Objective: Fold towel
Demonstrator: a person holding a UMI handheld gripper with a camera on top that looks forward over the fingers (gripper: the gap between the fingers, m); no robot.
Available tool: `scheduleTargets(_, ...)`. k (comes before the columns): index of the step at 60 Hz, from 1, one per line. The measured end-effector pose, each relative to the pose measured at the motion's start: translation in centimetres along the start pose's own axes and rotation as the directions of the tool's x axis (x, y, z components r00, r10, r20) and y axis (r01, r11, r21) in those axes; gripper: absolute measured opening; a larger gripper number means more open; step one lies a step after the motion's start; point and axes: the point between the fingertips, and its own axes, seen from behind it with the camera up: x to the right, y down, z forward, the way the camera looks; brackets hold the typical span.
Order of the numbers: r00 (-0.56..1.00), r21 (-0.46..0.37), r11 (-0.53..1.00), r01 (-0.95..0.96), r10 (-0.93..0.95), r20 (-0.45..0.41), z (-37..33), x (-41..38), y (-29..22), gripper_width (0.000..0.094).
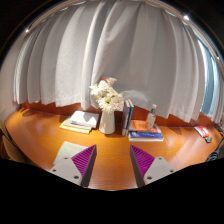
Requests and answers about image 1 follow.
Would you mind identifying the window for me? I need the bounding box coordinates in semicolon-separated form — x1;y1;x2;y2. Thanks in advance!
198;39;218;116

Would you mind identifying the white ceramic vase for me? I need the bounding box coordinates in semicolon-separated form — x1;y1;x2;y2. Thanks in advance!
98;109;116;135

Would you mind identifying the blue upright book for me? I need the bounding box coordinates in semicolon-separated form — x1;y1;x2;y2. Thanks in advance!
126;98;135;131

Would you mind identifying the dark chair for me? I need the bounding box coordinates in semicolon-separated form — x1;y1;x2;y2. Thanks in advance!
204;139;224;163

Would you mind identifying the white thick book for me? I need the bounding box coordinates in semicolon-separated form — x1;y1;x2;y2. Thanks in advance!
69;110;100;129

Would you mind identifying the wooden chair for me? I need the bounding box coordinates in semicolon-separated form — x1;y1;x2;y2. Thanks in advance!
0;119;34;165

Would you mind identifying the red booklet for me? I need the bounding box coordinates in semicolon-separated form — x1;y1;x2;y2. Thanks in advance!
193;125;210;138

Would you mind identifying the white flower bouquet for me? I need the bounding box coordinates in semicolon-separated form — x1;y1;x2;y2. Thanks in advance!
89;76;125;114

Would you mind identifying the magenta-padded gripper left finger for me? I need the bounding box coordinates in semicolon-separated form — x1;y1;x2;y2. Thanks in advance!
48;144;98;188

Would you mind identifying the white curtain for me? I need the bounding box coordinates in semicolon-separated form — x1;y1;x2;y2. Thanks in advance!
13;0;224;125

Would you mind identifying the dark upright book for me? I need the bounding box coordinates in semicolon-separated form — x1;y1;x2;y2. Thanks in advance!
121;99;132;137

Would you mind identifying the clear bottle with green cap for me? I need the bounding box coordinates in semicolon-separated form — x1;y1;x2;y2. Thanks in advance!
145;103;158;130

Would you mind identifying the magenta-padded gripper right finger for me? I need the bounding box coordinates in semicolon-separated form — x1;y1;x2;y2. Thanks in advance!
129;144;177;188

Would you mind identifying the orange flat book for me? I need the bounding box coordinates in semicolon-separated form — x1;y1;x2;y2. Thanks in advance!
129;119;162;134

